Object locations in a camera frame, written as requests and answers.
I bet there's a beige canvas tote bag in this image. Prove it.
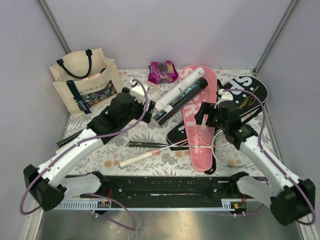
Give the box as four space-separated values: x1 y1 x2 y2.
49 48 124 118

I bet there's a white cable duct strip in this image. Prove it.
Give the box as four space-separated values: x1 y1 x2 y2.
54 199 240 212

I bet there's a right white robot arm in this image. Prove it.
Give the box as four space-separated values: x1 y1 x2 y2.
194 89 317 226

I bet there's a white shuttlecock tube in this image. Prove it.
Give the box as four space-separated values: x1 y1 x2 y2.
155 67 206 112

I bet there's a purple snack packet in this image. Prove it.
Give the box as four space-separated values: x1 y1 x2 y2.
147 60 178 84

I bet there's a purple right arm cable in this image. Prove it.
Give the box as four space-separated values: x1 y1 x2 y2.
219 90 316 225

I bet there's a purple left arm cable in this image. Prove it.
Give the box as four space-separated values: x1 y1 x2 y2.
19 79 137 230

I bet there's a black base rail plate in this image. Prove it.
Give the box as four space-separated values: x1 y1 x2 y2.
93 171 243 209

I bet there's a floral patterned table mat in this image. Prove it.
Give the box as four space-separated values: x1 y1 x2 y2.
61 69 264 177

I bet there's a pink frame badminton racket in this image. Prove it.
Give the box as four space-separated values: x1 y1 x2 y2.
147 82 164 96

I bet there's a black shuttlecock tube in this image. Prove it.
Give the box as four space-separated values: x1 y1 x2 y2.
152 77 208 127

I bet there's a pink racket cover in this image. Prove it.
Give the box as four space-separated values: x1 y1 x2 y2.
178 64 217 172

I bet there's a white frame racket black handle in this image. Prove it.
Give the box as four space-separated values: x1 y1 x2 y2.
120 130 254 168

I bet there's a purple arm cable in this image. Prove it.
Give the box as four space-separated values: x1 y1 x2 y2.
19 79 137 230
219 90 316 225

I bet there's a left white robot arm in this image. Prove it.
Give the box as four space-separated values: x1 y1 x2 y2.
19 83 155 215

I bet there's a black frame badminton racket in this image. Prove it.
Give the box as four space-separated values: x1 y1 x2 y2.
56 132 80 148

